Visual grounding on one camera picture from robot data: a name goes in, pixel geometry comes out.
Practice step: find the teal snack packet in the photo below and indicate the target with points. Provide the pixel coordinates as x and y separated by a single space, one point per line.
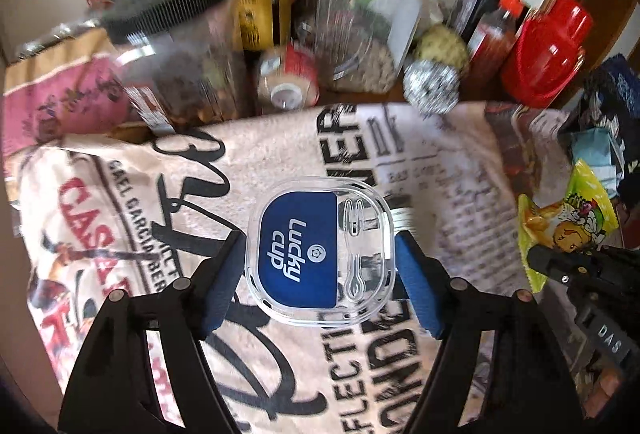
590 149

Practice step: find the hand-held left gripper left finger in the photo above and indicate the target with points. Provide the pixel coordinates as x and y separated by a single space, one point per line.
220 284

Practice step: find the gold-lidded clear jar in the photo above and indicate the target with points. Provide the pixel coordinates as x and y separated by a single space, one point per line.
365 34

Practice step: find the small red and white cup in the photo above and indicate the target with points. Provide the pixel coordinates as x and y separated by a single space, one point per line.
287 74

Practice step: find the dark blue printed bag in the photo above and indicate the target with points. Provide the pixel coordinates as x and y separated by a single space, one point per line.
617 89

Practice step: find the red thermos jug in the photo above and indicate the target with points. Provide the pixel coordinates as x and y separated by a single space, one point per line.
545 54

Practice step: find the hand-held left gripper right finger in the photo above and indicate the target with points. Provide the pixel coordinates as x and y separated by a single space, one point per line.
415 284

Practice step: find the green knobbly ball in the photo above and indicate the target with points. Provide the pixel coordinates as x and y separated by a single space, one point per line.
442 44

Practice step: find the clear container with blue label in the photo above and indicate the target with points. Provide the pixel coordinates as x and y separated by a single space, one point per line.
300 254

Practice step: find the yellow snack packet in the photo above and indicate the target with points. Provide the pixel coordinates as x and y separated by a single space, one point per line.
575 214

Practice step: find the crumpled foil ball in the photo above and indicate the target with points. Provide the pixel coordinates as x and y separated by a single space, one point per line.
430 87

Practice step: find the printed newspaper-pattern tablecloth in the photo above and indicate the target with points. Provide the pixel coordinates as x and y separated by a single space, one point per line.
450 194

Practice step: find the black-lidded clear jar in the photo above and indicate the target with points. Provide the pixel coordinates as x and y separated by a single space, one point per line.
190 79

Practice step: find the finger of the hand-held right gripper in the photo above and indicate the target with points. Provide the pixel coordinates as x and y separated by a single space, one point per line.
565 264

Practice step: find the red sauce bottle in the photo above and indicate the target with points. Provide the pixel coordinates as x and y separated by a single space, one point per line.
492 39

